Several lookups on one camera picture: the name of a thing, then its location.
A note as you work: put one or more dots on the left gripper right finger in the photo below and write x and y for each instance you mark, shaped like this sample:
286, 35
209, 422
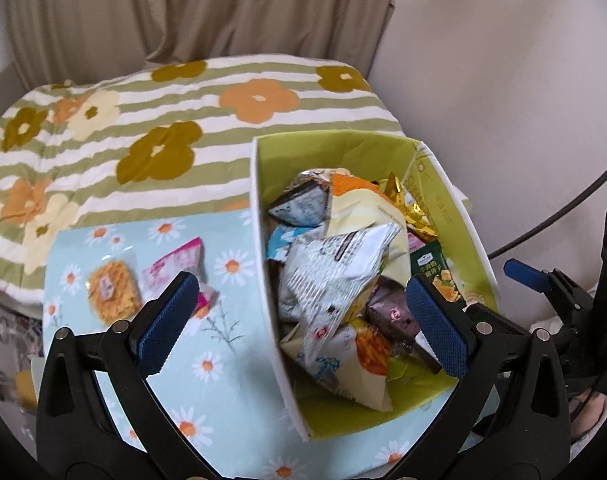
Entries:
508, 416

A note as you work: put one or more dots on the green small snack packet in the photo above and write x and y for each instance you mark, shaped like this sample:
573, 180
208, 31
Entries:
430, 262

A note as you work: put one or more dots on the silver snack bag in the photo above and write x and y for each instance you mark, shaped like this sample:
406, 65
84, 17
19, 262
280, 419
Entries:
326, 275

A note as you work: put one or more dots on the orange white chips bag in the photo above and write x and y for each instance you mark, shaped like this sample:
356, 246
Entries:
352, 364

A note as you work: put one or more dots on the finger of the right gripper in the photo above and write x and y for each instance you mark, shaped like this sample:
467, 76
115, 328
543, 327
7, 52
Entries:
526, 275

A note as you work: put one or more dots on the purple brown snack bag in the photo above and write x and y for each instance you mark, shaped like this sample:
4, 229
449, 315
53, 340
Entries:
387, 310

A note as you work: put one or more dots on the person right hand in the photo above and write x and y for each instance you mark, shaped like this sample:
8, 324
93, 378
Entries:
585, 412

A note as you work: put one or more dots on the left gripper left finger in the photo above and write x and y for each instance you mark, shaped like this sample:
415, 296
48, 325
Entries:
97, 416

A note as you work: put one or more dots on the beige curtain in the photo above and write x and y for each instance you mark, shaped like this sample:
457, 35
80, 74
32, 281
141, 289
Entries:
93, 40

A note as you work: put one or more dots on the light blue snack bag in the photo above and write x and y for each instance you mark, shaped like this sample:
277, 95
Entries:
280, 240

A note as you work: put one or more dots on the pink snack packet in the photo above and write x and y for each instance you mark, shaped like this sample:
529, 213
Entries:
187, 259

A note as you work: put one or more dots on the gold yellow snack bag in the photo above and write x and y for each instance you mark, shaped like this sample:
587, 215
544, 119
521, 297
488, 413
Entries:
417, 221

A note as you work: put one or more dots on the green cardboard box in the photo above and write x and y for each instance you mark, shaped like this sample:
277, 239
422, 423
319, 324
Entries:
342, 221

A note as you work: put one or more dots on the round waffle cookie packet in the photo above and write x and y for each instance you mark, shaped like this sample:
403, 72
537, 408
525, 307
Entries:
113, 292

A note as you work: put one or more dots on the light blue daisy tablecloth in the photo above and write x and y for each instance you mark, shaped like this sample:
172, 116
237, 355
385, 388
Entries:
218, 384

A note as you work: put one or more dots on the floral striped green blanket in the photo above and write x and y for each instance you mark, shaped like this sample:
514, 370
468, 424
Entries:
156, 145

